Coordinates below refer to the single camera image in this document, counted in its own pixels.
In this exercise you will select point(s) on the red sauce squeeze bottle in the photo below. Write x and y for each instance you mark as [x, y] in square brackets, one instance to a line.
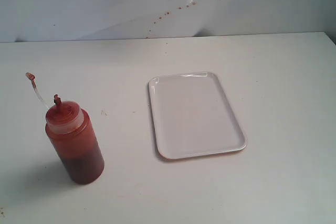
[71, 133]

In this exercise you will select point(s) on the white rectangular plastic tray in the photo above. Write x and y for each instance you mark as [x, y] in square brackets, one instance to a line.
[192, 117]

